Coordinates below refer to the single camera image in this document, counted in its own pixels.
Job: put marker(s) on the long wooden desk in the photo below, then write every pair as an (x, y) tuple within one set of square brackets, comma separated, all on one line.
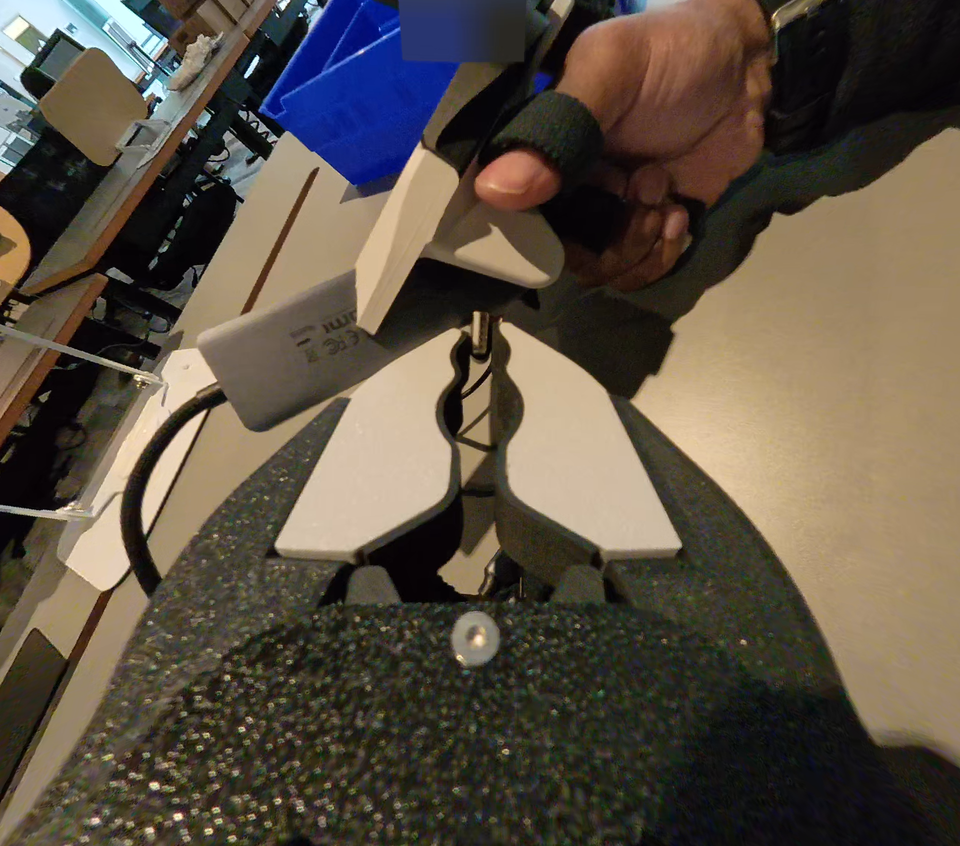
[(187, 111)]

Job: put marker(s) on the black flat pad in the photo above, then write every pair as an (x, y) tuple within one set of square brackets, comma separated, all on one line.
[(26, 696)]

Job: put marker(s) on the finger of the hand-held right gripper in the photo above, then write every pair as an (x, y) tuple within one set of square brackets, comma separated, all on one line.
[(510, 253), (401, 238)]

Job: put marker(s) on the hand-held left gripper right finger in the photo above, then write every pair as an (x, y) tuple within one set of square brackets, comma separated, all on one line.
[(585, 478)]

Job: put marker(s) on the grey usb hub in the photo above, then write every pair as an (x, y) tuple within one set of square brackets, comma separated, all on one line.
[(285, 366)]

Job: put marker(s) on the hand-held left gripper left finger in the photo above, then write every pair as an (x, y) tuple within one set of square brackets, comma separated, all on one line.
[(382, 478)]

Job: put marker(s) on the person's right hand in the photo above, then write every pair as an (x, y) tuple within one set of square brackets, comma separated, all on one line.
[(675, 88)]

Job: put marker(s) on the white crumpled cloth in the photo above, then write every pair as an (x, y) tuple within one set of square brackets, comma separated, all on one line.
[(195, 58)]

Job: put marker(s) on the white flat plate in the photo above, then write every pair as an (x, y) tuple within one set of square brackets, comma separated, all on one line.
[(97, 546)]

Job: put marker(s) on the black wristwatch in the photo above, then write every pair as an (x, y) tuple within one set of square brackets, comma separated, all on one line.
[(802, 73)]

